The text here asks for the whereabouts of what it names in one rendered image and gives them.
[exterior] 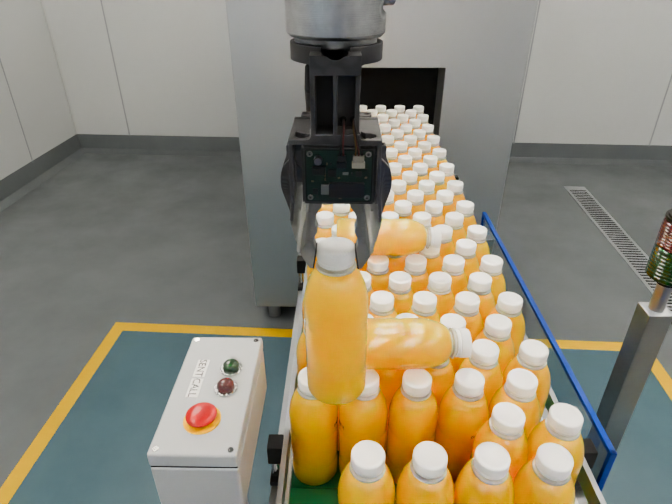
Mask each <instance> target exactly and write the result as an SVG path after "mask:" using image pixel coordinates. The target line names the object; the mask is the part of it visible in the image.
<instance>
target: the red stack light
mask: <svg viewBox="0 0 672 504"><path fill-rule="evenodd" d="M656 243H657V245H658V246H659V247H660V248H661V249H663V250H665V251H666V252H669V253H671V254H672V224H671V223H670V222H669V221H668V220H667V219H666V217H664V219H663V221H662V224H661V227H660V229H659V232H658V235H657V238H656Z"/></svg>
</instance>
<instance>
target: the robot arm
mask: <svg viewBox="0 0 672 504"><path fill-rule="evenodd" d="M395 2H396V0H285V17H286V32H287V33H288V34H289V35H290V36H291V37H293V38H292V39H291V40H290V56H291V60H293V61H295V62H298V63H303V64H306V65H305V86H304V89H305V101H306V112H302V114H301V117H295V118H294V122H293V125H292V128H291V132H290V135H289V138H288V142H287V145H286V151H287V153H286V158H285V161H284V164H283V167H282V171H281V188H282V191H283V194H284V197H285V199H286V202H287V204H288V207H289V210H290V222H291V226H292V230H293V233H294V237H295V241H296V243H297V252H298V253H300V254H301V256H302V257H303V259H304V260H305V262H306V263H307V265H308V266H309V268H313V269H314V266H315V260H316V253H317V244H318V242H316V239H315V235H316V233H317V228H318V222H317V219H316V214H317V212H318V211H319V210H320V209H321V207H322V204H350V207H351V209H352V210H353V211H354V213H355V215H356V221H355V223H354V227H355V234H356V236H357V240H356V243H355V256H356V263H357V269H362V268H363V266H364V265H365V263H366V262H367V261H368V259H369V257H370V256H371V254H372V253H373V252H374V246H375V243H376V241H377V237H378V233H379V230H380V227H381V223H382V213H383V209H384V207H385V204H386V201H387V199H388V196H389V194H390V191H391V186H392V175H391V170H390V165H389V161H388V159H387V156H386V150H387V146H386V143H385V142H382V136H381V130H380V126H379V121H378V117H372V114H371V112H360V92H361V68H362V66H363V65H366V64H372V63H376V62H379V61H381V60H382V53H383V40H382V39H380V38H379V37H381V36H382V35H383V34H384V33H385V29H386V11H385V10H384V9H383V5H384V6H387V5H394V4H395Z"/></svg>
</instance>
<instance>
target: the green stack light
mask: <svg viewBox="0 0 672 504"><path fill-rule="evenodd" d="M645 272H646V274H647V275H648V276H649V277H650V278H651V279H653V280H654V281H656V282H658V283H661V284H663V285H667V286H671V287H672V254H671V253H669V252H666V251H665V250H663V249H661V248H660V247H659V246H658V245H657V243H656V241H655V243H654V246H653V249H652V251H651V254H650V257H649V259H648V262H647V265H646V267H645Z"/></svg>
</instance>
